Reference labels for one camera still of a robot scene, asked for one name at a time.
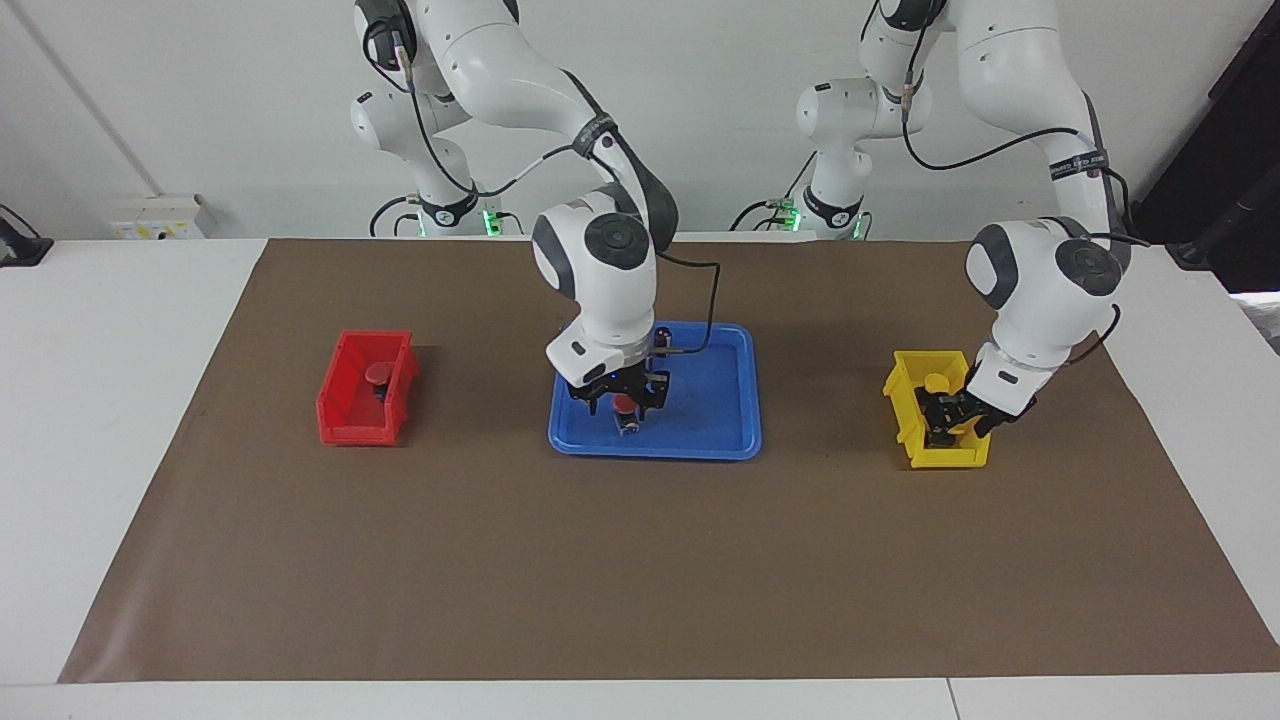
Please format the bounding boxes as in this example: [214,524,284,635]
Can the white wall socket box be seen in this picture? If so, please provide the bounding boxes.
[110,193,207,241]

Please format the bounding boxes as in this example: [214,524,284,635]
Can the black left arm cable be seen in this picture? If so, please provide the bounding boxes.
[898,0,1133,366]

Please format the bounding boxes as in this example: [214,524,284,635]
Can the black device at table edge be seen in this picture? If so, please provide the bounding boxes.
[0,204,54,268]

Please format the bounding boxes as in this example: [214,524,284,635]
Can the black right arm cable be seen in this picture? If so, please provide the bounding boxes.
[363,18,723,356]

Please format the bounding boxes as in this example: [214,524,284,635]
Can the blue plastic tray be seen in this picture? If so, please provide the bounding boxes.
[547,320,763,461]

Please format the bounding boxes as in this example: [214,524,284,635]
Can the brown table mat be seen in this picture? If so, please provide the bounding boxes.
[58,238,1280,684]

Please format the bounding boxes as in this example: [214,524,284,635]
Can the black base cable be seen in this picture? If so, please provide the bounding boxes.
[368,195,426,238]
[728,150,821,233]

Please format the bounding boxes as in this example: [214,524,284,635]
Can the yellow plastic bin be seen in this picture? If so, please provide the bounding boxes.
[882,350,993,470]

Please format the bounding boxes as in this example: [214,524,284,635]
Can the dark background equipment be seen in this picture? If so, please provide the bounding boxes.
[1130,0,1280,296]

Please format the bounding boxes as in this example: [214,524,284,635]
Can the red plastic bin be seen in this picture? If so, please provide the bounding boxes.
[316,330,419,446]

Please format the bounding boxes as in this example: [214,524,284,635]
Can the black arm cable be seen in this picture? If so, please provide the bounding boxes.
[363,18,723,356]
[898,0,1133,366]

